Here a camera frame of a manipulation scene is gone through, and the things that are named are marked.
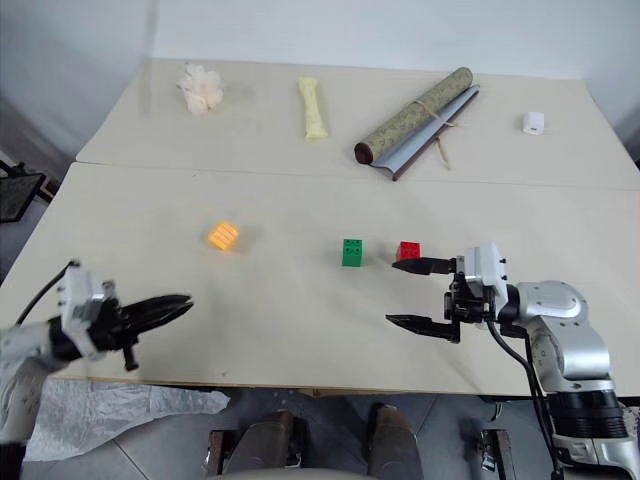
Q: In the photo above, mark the orange toy cube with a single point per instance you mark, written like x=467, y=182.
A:
x=223, y=236

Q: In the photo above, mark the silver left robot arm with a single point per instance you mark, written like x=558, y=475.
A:
x=16, y=362

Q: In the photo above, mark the white crumpled fluffy ball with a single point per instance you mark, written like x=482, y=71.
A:
x=201, y=89

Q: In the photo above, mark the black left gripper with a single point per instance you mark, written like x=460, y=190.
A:
x=111, y=330

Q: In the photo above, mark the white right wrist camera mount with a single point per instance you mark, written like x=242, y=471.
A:
x=486, y=267

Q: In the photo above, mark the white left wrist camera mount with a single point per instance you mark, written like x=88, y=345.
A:
x=80, y=300

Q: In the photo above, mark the small white charger block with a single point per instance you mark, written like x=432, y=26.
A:
x=533, y=123

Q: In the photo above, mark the white crumpled plastic sheet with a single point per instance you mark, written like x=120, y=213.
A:
x=100, y=405

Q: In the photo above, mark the black metal stand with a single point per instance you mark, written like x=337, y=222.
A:
x=17, y=192

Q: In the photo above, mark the rolled olive patterned scroll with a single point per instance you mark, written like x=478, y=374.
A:
x=415, y=120

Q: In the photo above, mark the red toy cube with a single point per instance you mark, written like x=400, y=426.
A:
x=410, y=250

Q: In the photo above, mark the dark brown frame bar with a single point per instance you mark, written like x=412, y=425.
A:
x=216, y=452
x=497, y=450

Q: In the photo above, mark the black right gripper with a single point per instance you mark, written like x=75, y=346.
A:
x=467, y=305

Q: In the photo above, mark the pale yellow soft tube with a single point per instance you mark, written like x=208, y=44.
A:
x=314, y=107

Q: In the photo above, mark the green toy cube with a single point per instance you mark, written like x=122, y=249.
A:
x=352, y=253

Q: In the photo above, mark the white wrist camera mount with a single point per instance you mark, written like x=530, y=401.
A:
x=486, y=267
x=80, y=300

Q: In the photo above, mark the dark brown rounded shape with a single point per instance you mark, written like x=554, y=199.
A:
x=392, y=440
x=270, y=440

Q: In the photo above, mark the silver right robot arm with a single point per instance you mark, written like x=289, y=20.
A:
x=575, y=340

